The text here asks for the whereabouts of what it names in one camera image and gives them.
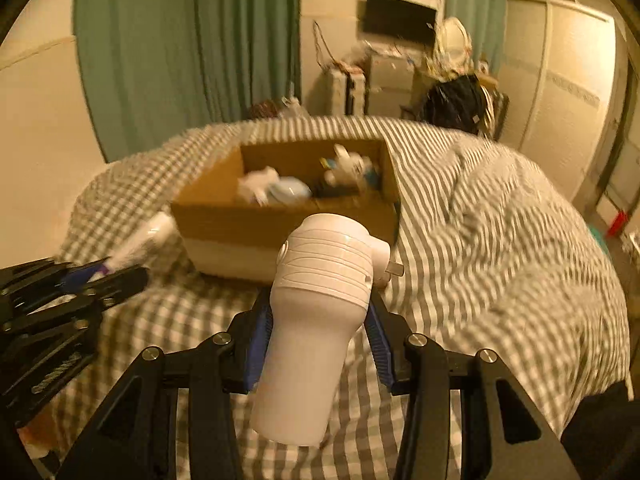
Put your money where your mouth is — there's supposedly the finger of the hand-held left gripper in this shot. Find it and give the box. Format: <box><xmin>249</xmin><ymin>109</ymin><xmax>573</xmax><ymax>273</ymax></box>
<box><xmin>0</xmin><ymin>257</ymin><xmax>112</xmax><ymax>295</ymax></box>
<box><xmin>0</xmin><ymin>266</ymin><xmax>151</xmax><ymax>352</ymax></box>

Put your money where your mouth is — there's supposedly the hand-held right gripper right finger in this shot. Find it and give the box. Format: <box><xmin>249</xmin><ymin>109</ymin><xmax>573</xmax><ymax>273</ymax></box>
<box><xmin>365</xmin><ymin>290</ymin><xmax>581</xmax><ymax>480</ymax></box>

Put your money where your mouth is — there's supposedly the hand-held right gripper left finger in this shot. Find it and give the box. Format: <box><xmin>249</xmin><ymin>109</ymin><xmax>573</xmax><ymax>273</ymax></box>
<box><xmin>55</xmin><ymin>290</ymin><xmax>275</xmax><ymax>480</ymax></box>

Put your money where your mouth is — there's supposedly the white tube with purple label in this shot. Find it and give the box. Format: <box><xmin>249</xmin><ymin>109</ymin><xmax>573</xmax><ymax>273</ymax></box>
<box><xmin>102</xmin><ymin>211</ymin><xmax>176</xmax><ymax>277</ymax></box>

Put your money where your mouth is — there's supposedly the brown cardboard box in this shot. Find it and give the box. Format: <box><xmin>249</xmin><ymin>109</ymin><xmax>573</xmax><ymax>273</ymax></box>
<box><xmin>170</xmin><ymin>137</ymin><xmax>402</xmax><ymax>281</ymax></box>

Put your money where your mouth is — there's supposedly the plain white sock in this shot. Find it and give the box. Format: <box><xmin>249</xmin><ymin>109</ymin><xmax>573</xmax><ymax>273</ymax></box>
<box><xmin>236</xmin><ymin>166</ymin><xmax>281</xmax><ymax>206</ymax></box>

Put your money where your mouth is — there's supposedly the grey white checkered blanket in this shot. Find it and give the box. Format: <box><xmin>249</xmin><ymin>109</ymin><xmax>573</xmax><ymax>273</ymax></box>
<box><xmin>50</xmin><ymin>115</ymin><xmax>631</xmax><ymax>480</ymax></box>

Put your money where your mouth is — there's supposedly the patterned bag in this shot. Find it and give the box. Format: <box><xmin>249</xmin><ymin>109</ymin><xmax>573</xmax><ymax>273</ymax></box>
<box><xmin>247</xmin><ymin>100</ymin><xmax>281</xmax><ymax>120</ymax></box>

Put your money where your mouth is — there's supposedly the black backpack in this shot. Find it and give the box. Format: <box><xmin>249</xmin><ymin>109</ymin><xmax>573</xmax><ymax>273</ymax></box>
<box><xmin>420</xmin><ymin>72</ymin><xmax>489</xmax><ymax>134</ymax></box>

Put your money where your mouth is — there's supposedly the white suitcase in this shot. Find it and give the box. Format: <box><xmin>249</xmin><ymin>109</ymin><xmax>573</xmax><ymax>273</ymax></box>
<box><xmin>330</xmin><ymin>67</ymin><xmax>369</xmax><ymax>116</ymax></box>

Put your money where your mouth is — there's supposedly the small grey fridge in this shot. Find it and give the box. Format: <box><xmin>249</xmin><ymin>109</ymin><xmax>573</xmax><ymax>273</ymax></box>
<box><xmin>367</xmin><ymin>52</ymin><xmax>417</xmax><ymax>116</ymax></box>

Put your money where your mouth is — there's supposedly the red fire extinguisher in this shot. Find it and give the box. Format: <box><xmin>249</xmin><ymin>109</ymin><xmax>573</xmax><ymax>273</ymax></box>
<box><xmin>607</xmin><ymin>210</ymin><xmax>630</xmax><ymax>239</ymax></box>

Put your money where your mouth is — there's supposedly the wide green curtain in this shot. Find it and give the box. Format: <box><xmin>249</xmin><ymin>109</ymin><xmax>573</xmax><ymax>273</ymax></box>
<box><xmin>192</xmin><ymin>0</ymin><xmax>304</xmax><ymax>122</ymax></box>

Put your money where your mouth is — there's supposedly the white louvered wardrobe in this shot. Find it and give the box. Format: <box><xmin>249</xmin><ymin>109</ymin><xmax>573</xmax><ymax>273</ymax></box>
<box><xmin>500</xmin><ymin>0</ymin><xmax>631</xmax><ymax>197</ymax></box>

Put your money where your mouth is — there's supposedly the white oval mirror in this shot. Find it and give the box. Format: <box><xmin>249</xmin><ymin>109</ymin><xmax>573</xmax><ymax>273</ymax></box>
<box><xmin>435</xmin><ymin>16</ymin><xmax>474</xmax><ymax>69</ymax></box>

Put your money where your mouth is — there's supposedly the narrow green curtain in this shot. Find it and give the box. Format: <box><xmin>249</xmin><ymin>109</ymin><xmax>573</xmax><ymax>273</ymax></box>
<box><xmin>445</xmin><ymin>0</ymin><xmax>509</xmax><ymax>72</ymax></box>

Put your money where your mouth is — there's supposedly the green side wall curtain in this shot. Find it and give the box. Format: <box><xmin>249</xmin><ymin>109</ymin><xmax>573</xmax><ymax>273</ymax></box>
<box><xmin>74</xmin><ymin>0</ymin><xmax>201</xmax><ymax>163</ymax></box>

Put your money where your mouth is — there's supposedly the hanging wall cable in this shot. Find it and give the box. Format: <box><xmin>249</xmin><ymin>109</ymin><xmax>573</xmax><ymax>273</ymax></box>
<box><xmin>312</xmin><ymin>20</ymin><xmax>342</xmax><ymax>69</ymax></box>

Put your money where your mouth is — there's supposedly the black wall television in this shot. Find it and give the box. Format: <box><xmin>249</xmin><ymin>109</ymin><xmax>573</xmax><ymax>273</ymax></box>
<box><xmin>361</xmin><ymin>0</ymin><xmax>439</xmax><ymax>45</ymax></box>

